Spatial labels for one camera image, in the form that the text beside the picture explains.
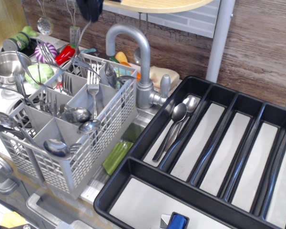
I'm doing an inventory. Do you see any steel spoon basket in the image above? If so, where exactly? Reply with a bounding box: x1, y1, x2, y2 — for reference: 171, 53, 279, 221
77, 119, 101, 135
43, 139, 71, 158
104, 62, 117, 89
0, 112, 18, 129

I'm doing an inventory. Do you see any long curved steel fork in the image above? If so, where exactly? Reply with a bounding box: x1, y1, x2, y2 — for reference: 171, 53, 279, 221
37, 40, 61, 70

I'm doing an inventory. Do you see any steel spoon left basket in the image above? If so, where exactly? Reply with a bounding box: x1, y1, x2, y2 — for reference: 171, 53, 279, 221
0, 112, 18, 129

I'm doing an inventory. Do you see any green dish sponge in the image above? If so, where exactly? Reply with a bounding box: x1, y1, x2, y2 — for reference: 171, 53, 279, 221
103, 142, 133, 176

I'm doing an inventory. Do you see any green label tin can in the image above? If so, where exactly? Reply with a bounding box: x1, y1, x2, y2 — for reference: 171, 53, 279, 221
2, 31, 31, 51

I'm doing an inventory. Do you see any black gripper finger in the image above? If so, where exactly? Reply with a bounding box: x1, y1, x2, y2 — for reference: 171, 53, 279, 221
89, 0, 103, 22
76, 0, 90, 21

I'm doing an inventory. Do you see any red toy pepper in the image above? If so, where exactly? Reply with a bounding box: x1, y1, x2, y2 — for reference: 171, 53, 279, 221
55, 44, 75, 65

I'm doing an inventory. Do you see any hanging steel ladle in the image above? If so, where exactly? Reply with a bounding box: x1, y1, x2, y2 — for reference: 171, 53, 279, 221
133, 12, 149, 65

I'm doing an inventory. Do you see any steel spoon middle basket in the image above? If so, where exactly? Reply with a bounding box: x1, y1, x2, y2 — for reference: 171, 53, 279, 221
77, 119, 101, 135

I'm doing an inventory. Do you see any steel spoon in tray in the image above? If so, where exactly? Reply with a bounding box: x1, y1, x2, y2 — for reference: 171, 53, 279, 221
163, 95, 199, 153
152, 103, 187, 162

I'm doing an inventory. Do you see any steel cooking pot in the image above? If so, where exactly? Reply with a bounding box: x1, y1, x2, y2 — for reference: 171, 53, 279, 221
0, 51, 25, 84

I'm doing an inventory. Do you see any small steel spoon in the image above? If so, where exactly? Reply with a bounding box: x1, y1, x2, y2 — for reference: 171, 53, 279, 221
74, 21, 91, 56

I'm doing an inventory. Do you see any black cutlery tray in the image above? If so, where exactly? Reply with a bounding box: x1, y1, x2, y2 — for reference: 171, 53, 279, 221
93, 76, 286, 229

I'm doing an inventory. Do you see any light wooden shelf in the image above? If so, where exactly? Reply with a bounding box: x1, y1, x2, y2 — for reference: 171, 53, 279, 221
103, 0, 212, 13

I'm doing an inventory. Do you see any grey metal faucet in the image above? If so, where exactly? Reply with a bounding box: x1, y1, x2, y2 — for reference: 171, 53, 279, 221
105, 23, 171, 109

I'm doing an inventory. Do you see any steel spoon back basket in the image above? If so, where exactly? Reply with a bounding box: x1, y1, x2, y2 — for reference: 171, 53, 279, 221
104, 62, 117, 89

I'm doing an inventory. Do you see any grey plastic cutlery basket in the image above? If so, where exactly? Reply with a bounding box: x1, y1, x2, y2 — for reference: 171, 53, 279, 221
0, 62, 137, 199

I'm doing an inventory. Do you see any blue object in tray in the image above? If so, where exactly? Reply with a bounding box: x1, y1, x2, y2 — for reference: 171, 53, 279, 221
160, 212, 190, 229

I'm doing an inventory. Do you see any large spoon basket centre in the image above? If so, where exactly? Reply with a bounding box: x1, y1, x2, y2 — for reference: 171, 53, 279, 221
61, 107, 92, 124

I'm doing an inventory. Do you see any purple white toy onion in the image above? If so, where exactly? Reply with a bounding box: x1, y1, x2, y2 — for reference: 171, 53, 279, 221
34, 42, 58, 63

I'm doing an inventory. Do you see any hanging steel grater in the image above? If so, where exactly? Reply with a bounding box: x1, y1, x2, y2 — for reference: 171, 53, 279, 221
66, 0, 81, 49

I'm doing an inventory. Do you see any grey metal post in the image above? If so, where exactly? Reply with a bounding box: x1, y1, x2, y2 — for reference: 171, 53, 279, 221
205, 0, 235, 83

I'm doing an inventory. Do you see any large steel fork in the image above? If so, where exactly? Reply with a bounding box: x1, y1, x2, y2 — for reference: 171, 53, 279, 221
87, 70, 100, 119

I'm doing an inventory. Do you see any beige toy bread slice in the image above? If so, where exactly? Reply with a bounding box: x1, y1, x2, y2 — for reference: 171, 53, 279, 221
149, 65, 180, 89

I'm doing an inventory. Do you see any hanging steel skimmer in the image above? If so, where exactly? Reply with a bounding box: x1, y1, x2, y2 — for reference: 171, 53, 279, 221
37, 0, 54, 36

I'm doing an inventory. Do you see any steel spoon front basket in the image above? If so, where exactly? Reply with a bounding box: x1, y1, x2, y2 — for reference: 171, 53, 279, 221
43, 139, 71, 158

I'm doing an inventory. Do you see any yellow toy fruit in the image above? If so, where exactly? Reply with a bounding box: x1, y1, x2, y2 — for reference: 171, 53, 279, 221
115, 52, 128, 63

